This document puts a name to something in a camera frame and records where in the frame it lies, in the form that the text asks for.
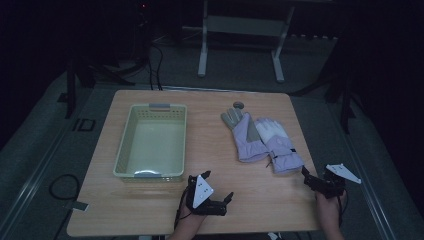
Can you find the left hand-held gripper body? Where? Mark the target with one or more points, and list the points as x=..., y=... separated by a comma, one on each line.
x=203, y=191

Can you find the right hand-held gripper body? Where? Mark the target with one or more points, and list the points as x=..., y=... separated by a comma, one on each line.
x=333, y=183

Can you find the purple glove with white fingers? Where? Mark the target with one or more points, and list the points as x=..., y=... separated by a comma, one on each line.
x=278, y=143

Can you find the purple glove with grey palm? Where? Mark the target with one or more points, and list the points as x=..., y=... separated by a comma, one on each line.
x=246, y=140

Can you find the pale green plastic basket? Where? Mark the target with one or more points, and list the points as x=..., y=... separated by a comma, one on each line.
x=153, y=143

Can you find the person's right hand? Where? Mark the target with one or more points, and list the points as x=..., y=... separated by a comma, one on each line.
x=330, y=210

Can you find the person's left hand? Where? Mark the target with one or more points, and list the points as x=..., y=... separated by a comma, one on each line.
x=191, y=221

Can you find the round grey table grommet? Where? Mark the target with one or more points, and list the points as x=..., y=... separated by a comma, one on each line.
x=238, y=105

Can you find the black tripod stand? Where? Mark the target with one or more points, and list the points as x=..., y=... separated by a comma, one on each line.
x=70, y=86
x=345, y=100

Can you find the grey tape piece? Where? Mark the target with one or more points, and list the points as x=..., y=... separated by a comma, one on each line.
x=77, y=206

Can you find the black rectangular floor bracket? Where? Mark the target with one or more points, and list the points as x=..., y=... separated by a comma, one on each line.
x=85, y=125

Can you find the white metal desk frame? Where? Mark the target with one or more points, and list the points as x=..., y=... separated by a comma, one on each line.
x=245, y=25

